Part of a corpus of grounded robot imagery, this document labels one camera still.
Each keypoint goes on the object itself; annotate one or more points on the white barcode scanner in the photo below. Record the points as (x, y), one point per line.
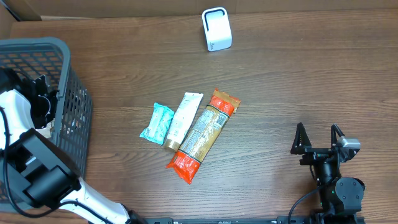
(217, 29)

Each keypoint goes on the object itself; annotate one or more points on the white cream tube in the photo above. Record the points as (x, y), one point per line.
(182, 120)

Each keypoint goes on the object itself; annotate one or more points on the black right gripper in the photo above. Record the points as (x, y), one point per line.
(321, 152)

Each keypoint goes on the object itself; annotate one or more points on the orange noodle packet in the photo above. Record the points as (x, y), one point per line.
(202, 136)

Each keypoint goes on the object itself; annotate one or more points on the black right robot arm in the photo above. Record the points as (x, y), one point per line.
(340, 197)

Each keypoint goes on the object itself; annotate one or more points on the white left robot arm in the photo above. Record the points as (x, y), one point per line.
(37, 176)

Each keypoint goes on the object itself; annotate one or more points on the teal wipes packet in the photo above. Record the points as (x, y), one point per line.
(159, 124)

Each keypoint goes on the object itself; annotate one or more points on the grey plastic mesh basket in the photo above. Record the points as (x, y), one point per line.
(50, 56)

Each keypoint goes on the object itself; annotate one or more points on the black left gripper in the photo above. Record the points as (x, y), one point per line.
(40, 83)

